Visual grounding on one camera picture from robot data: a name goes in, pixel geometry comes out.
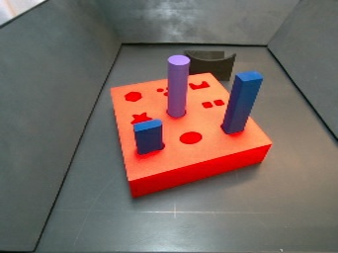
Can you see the purple cylinder peg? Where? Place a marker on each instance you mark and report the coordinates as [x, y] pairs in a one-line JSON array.
[[178, 74]]

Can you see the red shape sorter base block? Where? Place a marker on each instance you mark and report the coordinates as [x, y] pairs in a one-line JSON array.
[[198, 149]]

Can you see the short blue rectangular peg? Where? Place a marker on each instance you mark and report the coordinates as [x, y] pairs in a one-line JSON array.
[[149, 136]]

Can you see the black curved fixture stand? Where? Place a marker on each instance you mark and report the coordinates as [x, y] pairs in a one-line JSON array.
[[206, 61]]

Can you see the tall blue rectangular peg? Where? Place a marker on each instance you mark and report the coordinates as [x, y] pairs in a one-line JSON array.
[[242, 99]]

